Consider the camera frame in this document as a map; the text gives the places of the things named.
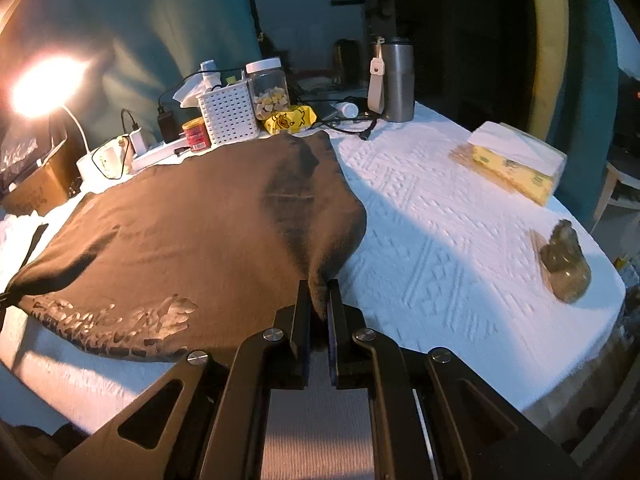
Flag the cardboard box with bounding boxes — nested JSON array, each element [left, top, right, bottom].
[[0, 154, 72, 217]]

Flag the steel thermos bottle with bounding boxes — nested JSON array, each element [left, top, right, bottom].
[[367, 36, 417, 124]]

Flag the crumpled white tissue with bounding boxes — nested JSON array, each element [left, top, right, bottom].
[[172, 72, 224, 109]]

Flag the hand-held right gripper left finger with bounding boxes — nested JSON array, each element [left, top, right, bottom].
[[52, 280, 313, 480]]

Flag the yellow snack packet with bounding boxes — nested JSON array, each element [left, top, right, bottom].
[[264, 105, 319, 136]]

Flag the wooden stool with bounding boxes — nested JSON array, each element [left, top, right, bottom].
[[594, 160, 640, 234]]

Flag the pale yellow door frame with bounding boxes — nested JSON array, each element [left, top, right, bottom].
[[525, 0, 572, 137]]

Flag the black strap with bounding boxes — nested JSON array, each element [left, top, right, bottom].
[[0, 222, 49, 311]]

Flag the black adapter cable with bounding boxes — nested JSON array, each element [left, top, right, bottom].
[[159, 66, 247, 111]]

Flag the yellow tissue pack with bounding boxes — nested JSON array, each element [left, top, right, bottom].
[[448, 121, 569, 207]]

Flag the red tin can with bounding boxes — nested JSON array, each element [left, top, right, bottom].
[[181, 117, 211, 154]]

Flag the white plastic basket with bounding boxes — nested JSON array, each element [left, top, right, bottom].
[[196, 80, 260, 147]]

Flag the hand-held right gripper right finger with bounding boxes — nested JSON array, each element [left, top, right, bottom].
[[327, 277, 583, 480]]

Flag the black power adapter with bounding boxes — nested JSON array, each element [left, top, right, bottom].
[[157, 107, 180, 144]]

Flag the white desk lamp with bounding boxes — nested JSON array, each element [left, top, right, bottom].
[[10, 57, 109, 183]]

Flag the white mug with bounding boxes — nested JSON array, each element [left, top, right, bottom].
[[97, 139, 133, 181]]

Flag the brown t-shirt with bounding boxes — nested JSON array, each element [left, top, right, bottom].
[[5, 130, 369, 365]]

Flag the teal curtain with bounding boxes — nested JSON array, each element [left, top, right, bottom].
[[0, 0, 263, 161], [545, 0, 622, 222]]

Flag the glass jar white lid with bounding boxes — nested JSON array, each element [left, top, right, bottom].
[[245, 58, 291, 121]]

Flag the clear plastic bag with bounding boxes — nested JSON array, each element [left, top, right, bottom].
[[0, 136, 40, 162]]

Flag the white power strip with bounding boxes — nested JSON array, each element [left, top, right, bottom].
[[132, 140, 192, 172]]

